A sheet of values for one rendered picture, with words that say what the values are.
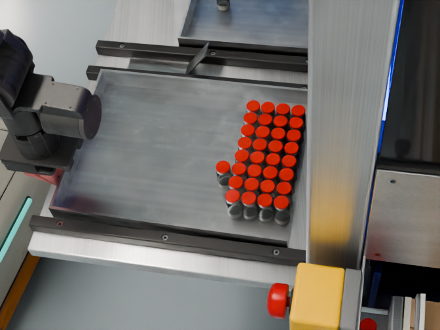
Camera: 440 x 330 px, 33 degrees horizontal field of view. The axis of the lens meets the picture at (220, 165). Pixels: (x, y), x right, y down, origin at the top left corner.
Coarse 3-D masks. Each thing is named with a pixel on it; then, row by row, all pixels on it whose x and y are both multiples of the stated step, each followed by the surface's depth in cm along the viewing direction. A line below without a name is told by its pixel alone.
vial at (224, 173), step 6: (222, 162) 104; (228, 162) 103; (216, 168) 103; (222, 168) 103; (228, 168) 103; (222, 174) 103; (228, 174) 104; (222, 180) 104; (228, 180) 105; (222, 186) 106; (228, 186) 106
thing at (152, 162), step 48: (144, 96) 118; (192, 96) 117; (240, 96) 115; (288, 96) 113; (96, 144) 113; (144, 144) 112; (192, 144) 111; (96, 192) 108; (144, 192) 107; (192, 192) 107; (240, 240) 100; (288, 240) 101
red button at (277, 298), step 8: (272, 288) 83; (280, 288) 83; (288, 288) 84; (272, 296) 83; (280, 296) 82; (288, 296) 86; (272, 304) 82; (280, 304) 82; (288, 304) 84; (272, 312) 83; (280, 312) 82
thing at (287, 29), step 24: (192, 0) 125; (240, 0) 127; (264, 0) 127; (288, 0) 126; (192, 24) 125; (216, 24) 125; (240, 24) 124; (264, 24) 124; (288, 24) 123; (216, 48) 120; (240, 48) 119; (264, 48) 118; (288, 48) 116
